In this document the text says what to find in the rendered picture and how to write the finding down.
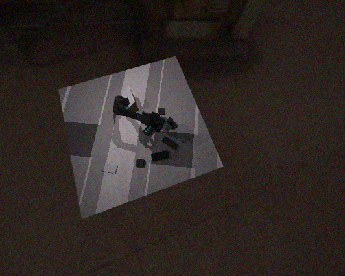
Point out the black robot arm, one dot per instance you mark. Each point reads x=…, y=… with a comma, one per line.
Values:
x=147, y=119

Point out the dark grey controller unit with green rocker switches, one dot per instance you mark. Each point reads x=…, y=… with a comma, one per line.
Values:
x=148, y=130

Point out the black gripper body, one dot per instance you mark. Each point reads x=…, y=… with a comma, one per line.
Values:
x=157, y=127

